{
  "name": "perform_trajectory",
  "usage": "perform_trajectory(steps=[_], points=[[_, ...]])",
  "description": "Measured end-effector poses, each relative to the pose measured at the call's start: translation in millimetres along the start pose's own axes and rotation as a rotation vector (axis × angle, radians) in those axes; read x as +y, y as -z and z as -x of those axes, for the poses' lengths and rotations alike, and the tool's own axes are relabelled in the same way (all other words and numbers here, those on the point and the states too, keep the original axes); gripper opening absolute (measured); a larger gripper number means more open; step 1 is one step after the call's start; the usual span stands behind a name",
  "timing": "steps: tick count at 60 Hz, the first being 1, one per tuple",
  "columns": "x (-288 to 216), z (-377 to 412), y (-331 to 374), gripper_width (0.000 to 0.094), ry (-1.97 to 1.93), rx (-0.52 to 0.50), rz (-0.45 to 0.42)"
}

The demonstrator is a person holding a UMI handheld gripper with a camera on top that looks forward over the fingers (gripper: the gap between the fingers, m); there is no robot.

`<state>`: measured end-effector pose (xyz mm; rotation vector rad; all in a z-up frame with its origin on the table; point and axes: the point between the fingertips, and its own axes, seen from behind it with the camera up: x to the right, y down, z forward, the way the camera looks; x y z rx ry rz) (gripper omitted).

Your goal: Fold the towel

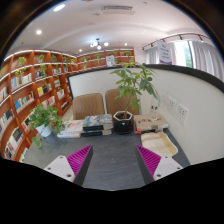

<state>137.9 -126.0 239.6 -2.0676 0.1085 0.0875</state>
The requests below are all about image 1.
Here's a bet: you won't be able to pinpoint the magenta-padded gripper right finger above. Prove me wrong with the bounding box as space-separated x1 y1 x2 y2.
134 144 184 185

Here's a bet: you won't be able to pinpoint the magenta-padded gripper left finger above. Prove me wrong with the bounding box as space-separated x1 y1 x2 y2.
43 144 94 187

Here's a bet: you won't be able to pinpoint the cream and yellow striped towel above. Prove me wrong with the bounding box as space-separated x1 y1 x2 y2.
140 130 179 158

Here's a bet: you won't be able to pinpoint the white book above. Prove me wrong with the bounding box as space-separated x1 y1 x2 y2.
61 119 85 134
56 130 82 139

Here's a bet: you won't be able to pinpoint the ivy plant in white pot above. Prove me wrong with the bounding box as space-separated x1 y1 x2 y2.
28 103 66 149

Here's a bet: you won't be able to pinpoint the beige large book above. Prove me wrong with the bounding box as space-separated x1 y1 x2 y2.
133 113 169 132

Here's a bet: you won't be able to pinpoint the clear acrylic sign stand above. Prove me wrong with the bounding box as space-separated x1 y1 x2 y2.
149 96 160 121

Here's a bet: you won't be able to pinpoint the tall plant in black pot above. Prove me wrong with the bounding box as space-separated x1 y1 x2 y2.
110 57 158 135

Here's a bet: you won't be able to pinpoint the tan padded chair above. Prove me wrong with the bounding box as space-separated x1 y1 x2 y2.
105 88 140 116
71 93 106 120

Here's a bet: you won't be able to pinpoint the orange wooden shelf unit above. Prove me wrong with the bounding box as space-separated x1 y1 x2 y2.
0 47 136 163

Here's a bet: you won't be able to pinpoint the white hanging sign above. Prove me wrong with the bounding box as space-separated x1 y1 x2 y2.
157 40 174 65

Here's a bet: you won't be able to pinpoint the white curtain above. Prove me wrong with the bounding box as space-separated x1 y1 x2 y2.
143 39 224 81

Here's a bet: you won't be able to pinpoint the ceiling chandelier lamp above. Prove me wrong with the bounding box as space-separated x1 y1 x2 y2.
89 37 110 51

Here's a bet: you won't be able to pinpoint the recessed ceiling lights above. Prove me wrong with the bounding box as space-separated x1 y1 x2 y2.
34 3 129 48

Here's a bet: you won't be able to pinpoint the ceiling air vent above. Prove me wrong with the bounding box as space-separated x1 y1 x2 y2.
101 4 136 16

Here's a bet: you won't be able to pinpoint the white wall socket panel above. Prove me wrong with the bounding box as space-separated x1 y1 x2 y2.
176 103 189 125
167 96 178 115

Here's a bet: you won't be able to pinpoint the black ceiling track rail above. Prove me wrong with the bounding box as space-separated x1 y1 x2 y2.
141 32 213 51

